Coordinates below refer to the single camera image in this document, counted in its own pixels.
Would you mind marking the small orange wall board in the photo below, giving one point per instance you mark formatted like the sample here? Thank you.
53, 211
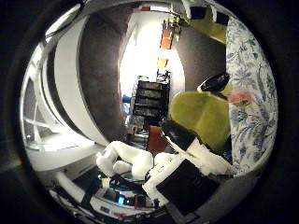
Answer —
162, 62

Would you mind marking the red-brown box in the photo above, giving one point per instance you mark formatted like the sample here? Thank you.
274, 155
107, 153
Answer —
155, 140

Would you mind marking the large orange wall board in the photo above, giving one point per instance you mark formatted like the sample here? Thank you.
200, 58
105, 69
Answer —
167, 39

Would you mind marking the small black frame stand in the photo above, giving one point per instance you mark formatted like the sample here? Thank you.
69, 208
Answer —
163, 75

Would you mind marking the yellow and black fixture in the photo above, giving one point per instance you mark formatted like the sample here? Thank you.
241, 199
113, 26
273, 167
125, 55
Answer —
174, 22

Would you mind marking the yellow-green chair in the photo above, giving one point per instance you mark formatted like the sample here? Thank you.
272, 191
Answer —
211, 29
202, 119

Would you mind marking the blue floral tablecloth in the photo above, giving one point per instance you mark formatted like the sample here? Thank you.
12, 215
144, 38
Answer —
252, 62

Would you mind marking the black drawer shelf unit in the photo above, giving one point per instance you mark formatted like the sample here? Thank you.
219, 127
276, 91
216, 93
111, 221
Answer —
150, 99

